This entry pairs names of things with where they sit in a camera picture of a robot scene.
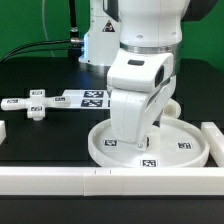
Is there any white cross-shaped table base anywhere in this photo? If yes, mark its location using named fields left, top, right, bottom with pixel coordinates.
left=1, top=89, right=71, bottom=121

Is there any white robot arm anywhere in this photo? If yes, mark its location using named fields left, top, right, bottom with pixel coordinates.
left=79, top=0, right=218, bottom=150

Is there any black upright cable connector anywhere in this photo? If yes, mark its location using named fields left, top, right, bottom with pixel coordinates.
left=68, top=0, right=80, bottom=60

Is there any black cable pair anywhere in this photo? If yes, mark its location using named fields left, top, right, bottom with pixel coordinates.
left=0, top=39, right=84, bottom=64

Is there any white fence bar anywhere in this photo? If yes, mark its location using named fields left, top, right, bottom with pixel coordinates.
left=0, top=120, right=6, bottom=145
left=201, top=122, right=224, bottom=168
left=0, top=167, right=224, bottom=196

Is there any white left fence bar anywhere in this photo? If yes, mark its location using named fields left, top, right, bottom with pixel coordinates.
left=0, top=120, right=6, bottom=145

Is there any white marker plate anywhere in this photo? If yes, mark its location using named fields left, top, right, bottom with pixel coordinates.
left=63, top=90, right=110, bottom=109

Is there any thin white cable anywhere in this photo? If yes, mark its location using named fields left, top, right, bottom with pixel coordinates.
left=41, top=0, right=56, bottom=58

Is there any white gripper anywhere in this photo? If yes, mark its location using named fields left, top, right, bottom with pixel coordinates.
left=107, top=49, right=176, bottom=151

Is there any white right fence bar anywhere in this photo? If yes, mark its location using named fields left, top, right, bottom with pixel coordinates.
left=201, top=122, right=224, bottom=168

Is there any white round table top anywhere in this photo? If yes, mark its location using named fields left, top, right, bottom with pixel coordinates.
left=88, top=117, right=210, bottom=168

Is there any white front fence bar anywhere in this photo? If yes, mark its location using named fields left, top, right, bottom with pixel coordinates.
left=0, top=167, right=224, bottom=196

